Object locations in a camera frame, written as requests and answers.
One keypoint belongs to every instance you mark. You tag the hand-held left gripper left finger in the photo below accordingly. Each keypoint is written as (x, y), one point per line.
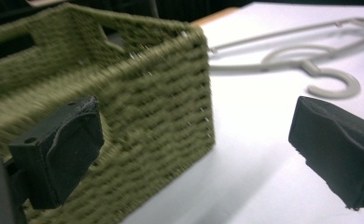
(62, 152)

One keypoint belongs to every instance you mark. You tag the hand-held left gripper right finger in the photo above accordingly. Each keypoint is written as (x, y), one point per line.
(335, 146)

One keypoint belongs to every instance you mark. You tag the green woven basket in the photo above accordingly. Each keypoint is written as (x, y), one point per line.
(152, 102)

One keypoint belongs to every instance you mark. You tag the grey plastic clothes hanger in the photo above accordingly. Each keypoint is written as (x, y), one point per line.
(310, 59)

